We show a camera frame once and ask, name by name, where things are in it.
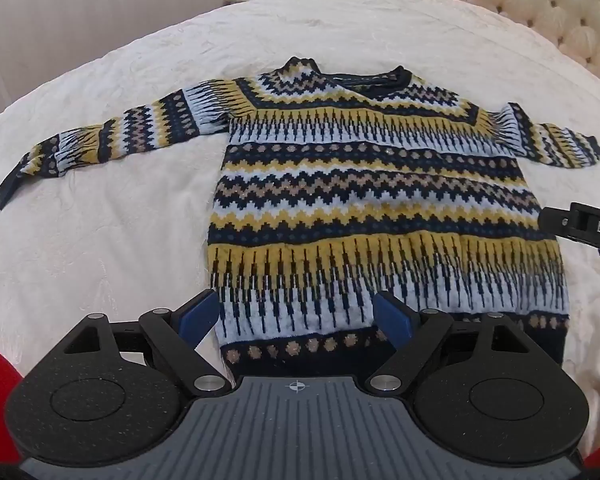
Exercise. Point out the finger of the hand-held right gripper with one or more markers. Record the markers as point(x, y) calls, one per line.
point(555, 221)

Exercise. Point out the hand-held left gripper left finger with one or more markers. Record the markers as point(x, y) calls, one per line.
point(200, 312)

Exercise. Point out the cream tufted headboard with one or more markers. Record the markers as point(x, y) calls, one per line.
point(530, 0)

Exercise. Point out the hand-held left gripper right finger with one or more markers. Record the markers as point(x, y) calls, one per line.
point(392, 317)

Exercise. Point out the patterned knit sweater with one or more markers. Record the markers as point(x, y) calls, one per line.
point(380, 200)

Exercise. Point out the white bed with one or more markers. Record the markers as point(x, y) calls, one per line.
point(120, 240)

